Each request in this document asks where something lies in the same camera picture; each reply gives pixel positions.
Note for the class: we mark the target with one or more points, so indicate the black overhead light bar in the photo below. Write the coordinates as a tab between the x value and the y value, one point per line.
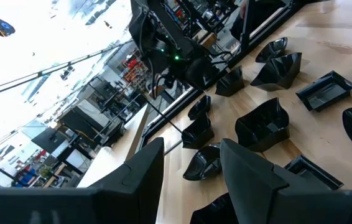
42	72

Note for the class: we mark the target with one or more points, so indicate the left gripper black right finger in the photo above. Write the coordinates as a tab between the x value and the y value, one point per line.
257	193

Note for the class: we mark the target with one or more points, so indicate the black and blue ceiling device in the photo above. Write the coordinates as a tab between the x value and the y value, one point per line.
0	25

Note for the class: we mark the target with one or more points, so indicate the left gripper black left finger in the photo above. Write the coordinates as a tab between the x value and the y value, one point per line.
132	186

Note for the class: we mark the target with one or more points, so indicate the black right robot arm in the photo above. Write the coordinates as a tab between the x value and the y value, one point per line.
163	46

